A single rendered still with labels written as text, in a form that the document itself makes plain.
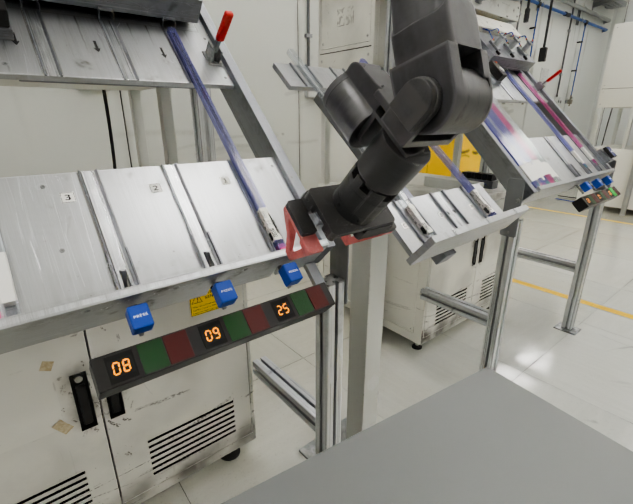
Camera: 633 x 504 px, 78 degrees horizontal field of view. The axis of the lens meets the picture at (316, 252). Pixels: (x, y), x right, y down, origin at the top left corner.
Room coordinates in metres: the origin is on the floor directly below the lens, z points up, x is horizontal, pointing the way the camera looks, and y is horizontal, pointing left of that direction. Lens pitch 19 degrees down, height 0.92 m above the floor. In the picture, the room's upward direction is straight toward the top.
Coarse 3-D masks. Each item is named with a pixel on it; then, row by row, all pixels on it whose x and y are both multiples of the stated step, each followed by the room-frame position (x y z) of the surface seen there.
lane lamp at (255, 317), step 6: (258, 306) 0.50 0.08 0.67; (246, 312) 0.48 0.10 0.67; (252, 312) 0.49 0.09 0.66; (258, 312) 0.49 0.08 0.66; (246, 318) 0.48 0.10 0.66; (252, 318) 0.48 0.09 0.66; (258, 318) 0.48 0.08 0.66; (264, 318) 0.49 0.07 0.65; (252, 324) 0.47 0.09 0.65; (258, 324) 0.48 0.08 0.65; (264, 324) 0.48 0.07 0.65; (252, 330) 0.47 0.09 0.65; (258, 330) 0.47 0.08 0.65
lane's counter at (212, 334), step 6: (204, 324) 0.45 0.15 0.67; (210, 324) 0.45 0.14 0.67; (216, 324) 0.45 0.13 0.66; (204, 330) 0.44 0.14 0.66; (210, 330) 0.44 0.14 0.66; (216, 330) 0.45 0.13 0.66; (222, 330) 0.45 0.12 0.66; (204, 336) 0.44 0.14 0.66; (210, 336) 0.44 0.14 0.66; (216, 336) 0.44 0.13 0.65; (222, 336) 0.44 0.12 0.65; (204, 342) 0.43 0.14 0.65; (210, 342) 0.43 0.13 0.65; (216, 342) 0.44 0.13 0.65; (222, 342) 0.44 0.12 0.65
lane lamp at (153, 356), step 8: (144, 344) 0.40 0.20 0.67; (152, 344) 0.40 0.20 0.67; (160, 344) 0.41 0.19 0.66; (144, 352) 0.39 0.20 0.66; (152, 352) 0.40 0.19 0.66; (160, 352) 0.40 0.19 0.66; (144, 360) 0.39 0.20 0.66; (152, 360) 0.39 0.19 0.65; (160, 360) 0.39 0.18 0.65; (168, 360) 0.40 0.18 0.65; (144, 368) 0.38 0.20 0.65; (152, 368) 0.38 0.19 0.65; (160, 368) 0.39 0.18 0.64
